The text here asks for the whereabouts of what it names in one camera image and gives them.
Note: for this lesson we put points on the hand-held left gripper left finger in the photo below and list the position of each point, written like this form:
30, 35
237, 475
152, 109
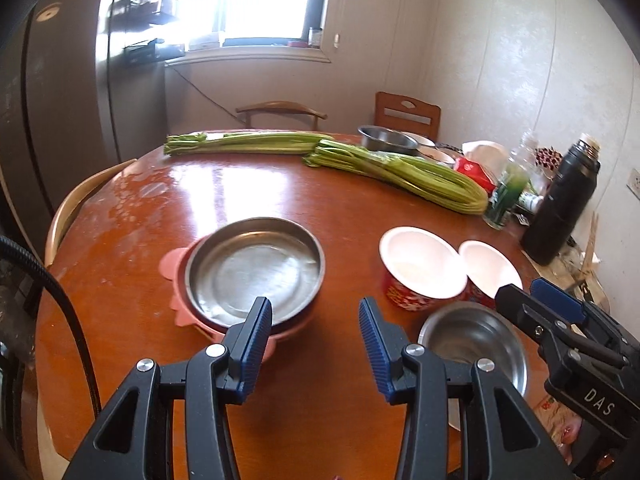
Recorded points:
255, 345

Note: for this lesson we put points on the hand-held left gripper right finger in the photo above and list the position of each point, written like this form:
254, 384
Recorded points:
377, 350

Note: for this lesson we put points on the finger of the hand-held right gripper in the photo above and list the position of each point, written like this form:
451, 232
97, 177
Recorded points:
555, 300
520, 305

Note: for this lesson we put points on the small red paper bowl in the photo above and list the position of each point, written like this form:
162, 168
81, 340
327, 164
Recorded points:
487, 265

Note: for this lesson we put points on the stainless steel bowl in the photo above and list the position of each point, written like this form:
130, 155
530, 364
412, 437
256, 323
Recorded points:
470, 335

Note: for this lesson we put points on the round steel plate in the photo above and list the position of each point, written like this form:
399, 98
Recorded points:
250, 270

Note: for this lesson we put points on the large red paper bowl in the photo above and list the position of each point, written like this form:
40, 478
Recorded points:
420, 260

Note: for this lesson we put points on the pink animal-shaped plate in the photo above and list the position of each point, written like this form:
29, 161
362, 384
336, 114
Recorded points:
172, 265

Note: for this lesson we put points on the light wooden sticks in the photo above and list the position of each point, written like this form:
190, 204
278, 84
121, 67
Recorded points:
591, 245

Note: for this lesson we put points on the black thermos flask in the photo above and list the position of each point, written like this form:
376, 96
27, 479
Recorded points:
560, 210

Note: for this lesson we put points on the small white-capped bottle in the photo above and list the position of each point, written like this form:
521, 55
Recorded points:
531, 202

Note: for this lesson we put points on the clear plastic bottle green label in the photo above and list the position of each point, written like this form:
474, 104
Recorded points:
500, 205

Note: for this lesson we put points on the dark red dried flowers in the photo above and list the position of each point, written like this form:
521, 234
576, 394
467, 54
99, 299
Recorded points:
548, 158

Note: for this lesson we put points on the red packet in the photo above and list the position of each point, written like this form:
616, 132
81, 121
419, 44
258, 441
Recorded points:
467, 167

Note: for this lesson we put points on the white plastic bag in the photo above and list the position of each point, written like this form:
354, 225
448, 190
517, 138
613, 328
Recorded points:
487, 152

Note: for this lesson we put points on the wrapped celery bunch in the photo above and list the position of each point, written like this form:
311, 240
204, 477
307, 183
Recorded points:
410, 172

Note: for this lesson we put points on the white rimmed bowl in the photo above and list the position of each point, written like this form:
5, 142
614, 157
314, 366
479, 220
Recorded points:
435, 153

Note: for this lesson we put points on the long celery bunch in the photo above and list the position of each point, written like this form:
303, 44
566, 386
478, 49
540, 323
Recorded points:
250, 142

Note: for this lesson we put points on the steel basin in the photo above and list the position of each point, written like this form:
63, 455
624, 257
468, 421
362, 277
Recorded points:
385, 137

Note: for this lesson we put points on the wooden chair with cutout back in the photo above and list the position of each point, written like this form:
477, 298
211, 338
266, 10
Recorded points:
390, 115

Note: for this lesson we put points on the light wooden chair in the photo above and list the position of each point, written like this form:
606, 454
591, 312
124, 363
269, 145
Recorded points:
65, 210

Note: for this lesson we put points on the wooden chair with curved back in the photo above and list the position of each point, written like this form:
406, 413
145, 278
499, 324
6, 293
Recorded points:
280, 106

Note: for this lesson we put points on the small jar on sill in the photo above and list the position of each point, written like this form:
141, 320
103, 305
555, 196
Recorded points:
315, 36

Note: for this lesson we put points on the grey refrigerator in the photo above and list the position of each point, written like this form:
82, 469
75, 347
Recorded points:
60, 85

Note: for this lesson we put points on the window with white sill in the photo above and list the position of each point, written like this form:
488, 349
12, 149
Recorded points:
270, 0

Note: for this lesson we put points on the white wall socket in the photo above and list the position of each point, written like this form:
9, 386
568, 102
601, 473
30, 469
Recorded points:
635, 179

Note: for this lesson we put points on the small white wall switch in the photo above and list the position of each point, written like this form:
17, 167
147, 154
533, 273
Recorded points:
336, 40

